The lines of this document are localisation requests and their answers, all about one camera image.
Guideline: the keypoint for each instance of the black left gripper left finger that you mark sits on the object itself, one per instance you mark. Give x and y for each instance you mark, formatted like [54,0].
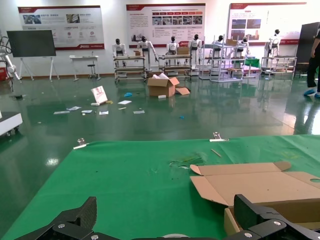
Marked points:
[85,217]

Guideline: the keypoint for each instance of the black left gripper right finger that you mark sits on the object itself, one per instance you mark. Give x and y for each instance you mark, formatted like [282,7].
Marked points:
[252,215]

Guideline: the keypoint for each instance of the white industrial robot arm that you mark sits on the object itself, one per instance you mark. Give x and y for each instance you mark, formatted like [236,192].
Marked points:
[10,65]

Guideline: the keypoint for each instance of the open brown cardboard box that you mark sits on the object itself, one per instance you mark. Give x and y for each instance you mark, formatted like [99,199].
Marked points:
[262,185]

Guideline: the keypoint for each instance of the small white box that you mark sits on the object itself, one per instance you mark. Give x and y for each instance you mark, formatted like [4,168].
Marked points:
[162,96]
[95,104]

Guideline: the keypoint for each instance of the large open cardboard box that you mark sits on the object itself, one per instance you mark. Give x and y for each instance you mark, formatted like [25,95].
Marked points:
[160,90]

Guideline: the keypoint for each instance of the red box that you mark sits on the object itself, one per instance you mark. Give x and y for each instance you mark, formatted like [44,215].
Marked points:
[3,73]

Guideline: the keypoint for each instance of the small cardboard box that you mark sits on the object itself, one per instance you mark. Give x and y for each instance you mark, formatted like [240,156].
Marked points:
[183,51]
[137,53]
[231,42]

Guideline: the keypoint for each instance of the green table cloth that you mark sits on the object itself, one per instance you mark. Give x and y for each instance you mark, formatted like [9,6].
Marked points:
[125,175]

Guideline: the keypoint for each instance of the silver binder clip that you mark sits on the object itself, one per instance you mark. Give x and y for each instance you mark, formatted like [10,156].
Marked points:
[218,140]
[82,145]

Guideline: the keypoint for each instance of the thin wooden stick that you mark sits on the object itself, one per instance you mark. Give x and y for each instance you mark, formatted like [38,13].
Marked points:
[216,153]

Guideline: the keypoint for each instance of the white tape roll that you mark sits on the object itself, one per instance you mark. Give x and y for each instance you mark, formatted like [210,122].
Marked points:
[172,237]

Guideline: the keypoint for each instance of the printed paper sheet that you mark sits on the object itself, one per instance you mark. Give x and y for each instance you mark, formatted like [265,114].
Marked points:
[86,111]
[73,108]
[138,112]
[103,112]
[61,112]

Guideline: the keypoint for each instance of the small yellow pad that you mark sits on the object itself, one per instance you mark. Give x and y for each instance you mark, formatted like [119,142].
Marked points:
[109,102]

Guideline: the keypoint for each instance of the blue shoe cover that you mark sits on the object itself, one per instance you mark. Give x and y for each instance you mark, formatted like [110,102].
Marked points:
[182,116]
[128,94]

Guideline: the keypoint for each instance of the white paper sheet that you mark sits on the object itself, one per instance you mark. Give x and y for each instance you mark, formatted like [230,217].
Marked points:
[124,102]

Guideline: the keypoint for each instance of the white cart platform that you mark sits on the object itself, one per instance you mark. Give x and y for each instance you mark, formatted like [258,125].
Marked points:
[10,120]

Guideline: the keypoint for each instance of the white red paper bag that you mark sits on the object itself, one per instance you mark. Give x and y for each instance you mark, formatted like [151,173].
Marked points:
[98,95]

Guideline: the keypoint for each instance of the small black floor object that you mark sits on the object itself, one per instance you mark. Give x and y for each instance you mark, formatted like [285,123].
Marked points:
[18,96]

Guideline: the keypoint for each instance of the flat cardboard piece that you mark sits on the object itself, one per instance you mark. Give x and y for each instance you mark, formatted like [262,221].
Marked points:
[183,91]

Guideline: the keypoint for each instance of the black stool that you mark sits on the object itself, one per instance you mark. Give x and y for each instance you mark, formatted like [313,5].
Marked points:
[92,66]

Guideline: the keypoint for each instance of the green covered table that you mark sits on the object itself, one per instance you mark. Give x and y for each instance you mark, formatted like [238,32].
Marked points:
[252,62]

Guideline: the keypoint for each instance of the person in black clothes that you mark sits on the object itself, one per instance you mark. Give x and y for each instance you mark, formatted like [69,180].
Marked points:
[313,67]

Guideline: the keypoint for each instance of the white desk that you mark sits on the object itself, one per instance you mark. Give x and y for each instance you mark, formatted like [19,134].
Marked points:
[83,57]

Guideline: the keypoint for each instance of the white black humanoid robot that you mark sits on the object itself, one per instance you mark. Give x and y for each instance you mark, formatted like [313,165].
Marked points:
[172,47]
[118,48]
[195,45]
[244,41]
[144,46]
[220,39]
[274,41]

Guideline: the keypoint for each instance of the tall black panel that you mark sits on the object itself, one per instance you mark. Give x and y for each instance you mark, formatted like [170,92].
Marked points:
[305,42]

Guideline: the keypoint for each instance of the black display on stand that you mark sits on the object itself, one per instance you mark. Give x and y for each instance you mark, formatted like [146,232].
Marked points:
[30,43]

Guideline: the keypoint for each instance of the metal frame workbench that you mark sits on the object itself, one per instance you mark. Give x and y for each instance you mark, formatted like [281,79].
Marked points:
[277,58]
[130,58]
[175,57]

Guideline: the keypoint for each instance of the white metal frame rack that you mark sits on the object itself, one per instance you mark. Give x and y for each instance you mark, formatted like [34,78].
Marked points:
[223,50]

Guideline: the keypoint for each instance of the red white wall poster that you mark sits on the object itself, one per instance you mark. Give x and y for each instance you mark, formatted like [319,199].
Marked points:
[165,25]
[75,20]
[262,15]

